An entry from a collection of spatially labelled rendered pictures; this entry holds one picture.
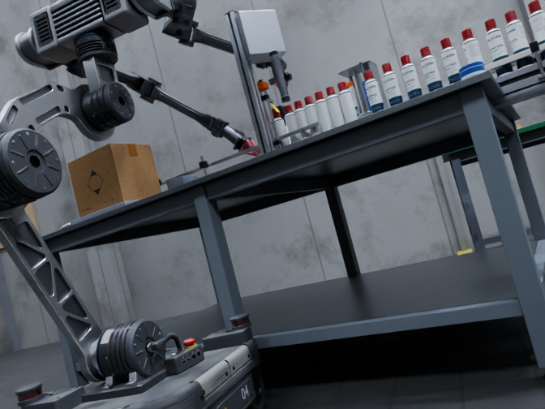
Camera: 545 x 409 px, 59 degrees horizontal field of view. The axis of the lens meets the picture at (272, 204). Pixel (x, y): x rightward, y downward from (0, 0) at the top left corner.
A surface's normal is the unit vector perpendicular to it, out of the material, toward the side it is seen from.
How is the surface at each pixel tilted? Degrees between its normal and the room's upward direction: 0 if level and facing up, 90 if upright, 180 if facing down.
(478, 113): 90
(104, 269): 90
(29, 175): 90
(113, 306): 90
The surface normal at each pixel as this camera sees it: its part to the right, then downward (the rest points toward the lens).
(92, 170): -0.51, 0.07
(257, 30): 0.39, -0.17
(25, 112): 0.90, -0.26
